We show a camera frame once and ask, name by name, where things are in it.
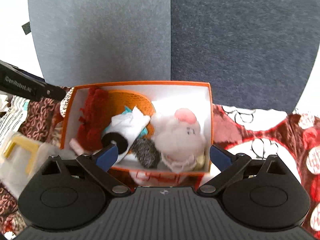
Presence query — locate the black fluffy puff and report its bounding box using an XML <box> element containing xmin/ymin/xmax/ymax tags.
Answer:
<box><xmin>101</xmin><ymin>132</ymin><xmax>129</xmax><ymax>155</ymax></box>

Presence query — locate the red fuzzy cloth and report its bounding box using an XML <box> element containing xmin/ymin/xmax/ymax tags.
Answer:
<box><xmin>76</xmin><ymin>86</ymin><xmax>108</xmax><ymax>152</ymax></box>

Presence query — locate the grey steel wool scrubber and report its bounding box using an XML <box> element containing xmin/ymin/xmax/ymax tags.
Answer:
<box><xmin>130</xmin><ymin>138</ymin><xmax>161</xmax><ymax>168</ymax></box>

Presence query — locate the white plush bunny toy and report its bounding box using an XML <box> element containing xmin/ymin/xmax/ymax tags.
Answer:
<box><xmin>151</xmin><ymin>108</ymin><xmax>206</xmax><ymax>173</ymax></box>

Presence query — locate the orange honeycomb silicone mat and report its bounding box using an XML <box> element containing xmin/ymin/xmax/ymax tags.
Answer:
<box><xmin>105</xmin><ymin>89</ymin><xmax>156</xmax><ymax>137</ymax></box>

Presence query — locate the twisted cream cloth roll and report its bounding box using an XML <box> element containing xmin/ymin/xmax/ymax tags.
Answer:
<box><xmin>195</xmin><ymin>155</ymin><xmax>206</xmax><ymax>170</ymax></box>

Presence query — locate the teal cartoon mask packet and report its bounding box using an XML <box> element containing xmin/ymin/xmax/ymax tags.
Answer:
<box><xmin>103</xmin><ymin>106</ymin><xmax>150</xmax><ymax>140</ymax></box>

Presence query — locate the striped fabric pile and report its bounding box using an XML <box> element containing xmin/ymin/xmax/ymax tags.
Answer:
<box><xmin>1</xmin><ymin>95</ymin><xmax>30</xmax><ymax>144</ymax></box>

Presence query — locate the red floral fleece blanket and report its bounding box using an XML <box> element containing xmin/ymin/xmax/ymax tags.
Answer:
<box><xmin>1</xmin><ymin>88</ymin><xmax>319</xmax><ymax>239</ymax></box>

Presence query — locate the orange cardboard box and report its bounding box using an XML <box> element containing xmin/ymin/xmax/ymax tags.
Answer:
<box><xmin>60</xmin><ymin>81</ymin><xmax>213</xmax><ymax>176</ymax></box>

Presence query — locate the clear plastic storage container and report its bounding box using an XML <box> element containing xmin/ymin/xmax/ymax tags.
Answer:
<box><xmin>1</xmin><ymin>132</ymin><xmax>76</xmax><ymax>199</ymax></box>

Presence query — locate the light grey sofa cushion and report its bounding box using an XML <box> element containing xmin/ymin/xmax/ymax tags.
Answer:
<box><xmin>28</xmin><ymin>0</ymin><xmax>171</xmax><ymax>87</ymax></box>

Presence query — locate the dark blue sofa cushion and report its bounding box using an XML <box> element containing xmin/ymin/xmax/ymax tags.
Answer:
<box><xmin>171</xmin><ymin>0</ymin><xmax>319</xmax><ymax>112</ymax></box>

